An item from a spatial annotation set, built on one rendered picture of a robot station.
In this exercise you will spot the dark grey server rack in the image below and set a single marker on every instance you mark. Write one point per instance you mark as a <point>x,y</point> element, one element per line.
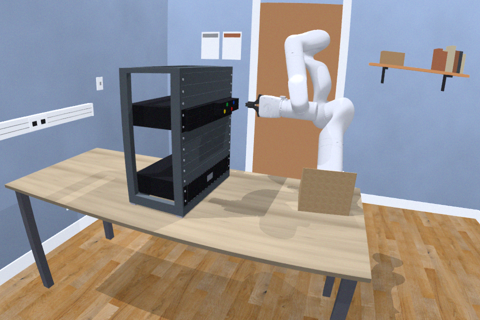
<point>198,113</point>

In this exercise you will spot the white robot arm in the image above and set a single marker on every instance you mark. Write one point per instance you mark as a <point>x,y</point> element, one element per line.
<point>299,53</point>

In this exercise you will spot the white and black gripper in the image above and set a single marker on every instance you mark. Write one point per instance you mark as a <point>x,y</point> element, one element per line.
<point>268,107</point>

